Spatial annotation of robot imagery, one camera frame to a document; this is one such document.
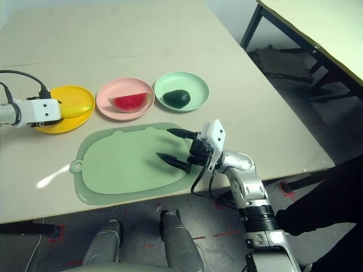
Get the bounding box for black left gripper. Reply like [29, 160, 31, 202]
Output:
[30, 98, 65, 128]

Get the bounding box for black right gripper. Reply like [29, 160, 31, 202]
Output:
[156, 127, 214, 175]

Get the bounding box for yellow toy banana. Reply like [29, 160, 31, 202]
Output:
[58, 102, 92, 119]

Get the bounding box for dark green toy avocado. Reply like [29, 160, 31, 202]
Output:
[162, 90, 191, 109]

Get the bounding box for red toy watermelon slice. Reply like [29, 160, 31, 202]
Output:
[108, 92, 153, 112]

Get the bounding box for yellow plastic plate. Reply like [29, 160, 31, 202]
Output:
[34, 85, 95, 134]

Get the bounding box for green cutting board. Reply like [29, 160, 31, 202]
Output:
[70, 122, 204, 204]

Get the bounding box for pink plastic plate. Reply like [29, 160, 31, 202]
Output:
[96, 78, 155, 121]

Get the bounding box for mint green plastic plate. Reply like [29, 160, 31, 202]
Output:
[154, 71, 210, 113]

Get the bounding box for grey right robot leg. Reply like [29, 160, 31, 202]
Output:
[159, 209, 204, 272]

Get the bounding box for grey robot leg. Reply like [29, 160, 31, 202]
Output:
[159, 209, 204, 272]
[82, 219, 123, 267]

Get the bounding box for grey left robot leg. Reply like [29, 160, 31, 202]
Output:
[82, 219, 123, 267]

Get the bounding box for black table support bar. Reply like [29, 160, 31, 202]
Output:
[0, 220, 62, 237]
[279, 169, 335, 193]

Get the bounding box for grey robot torso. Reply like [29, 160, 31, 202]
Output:
[61, 262, 171, 272]

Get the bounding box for bystander black trouser leg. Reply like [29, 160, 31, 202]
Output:
[275, 158, 363, 272]

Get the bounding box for side table with black legs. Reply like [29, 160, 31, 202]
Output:
[240, 0, 363, 103]

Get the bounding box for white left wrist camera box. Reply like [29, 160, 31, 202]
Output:
[16, 97, 62, 128]

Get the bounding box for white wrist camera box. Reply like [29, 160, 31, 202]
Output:
[197, 118, 227, 171]
[16, 97, 62, 128]

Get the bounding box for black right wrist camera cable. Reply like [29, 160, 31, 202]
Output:
[190, 155, 242, 212]

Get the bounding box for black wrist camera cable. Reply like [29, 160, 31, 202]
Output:
[0, 70, 52, 105]
[190, 155, 242, 212]

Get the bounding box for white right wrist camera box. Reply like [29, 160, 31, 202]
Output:
[197, 118, 227, 171]

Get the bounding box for black left wrist camera cable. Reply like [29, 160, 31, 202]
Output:
[0, 70, 52, 105]

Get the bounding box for white floor cable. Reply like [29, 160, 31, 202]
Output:
[28, 216, 46, 266]

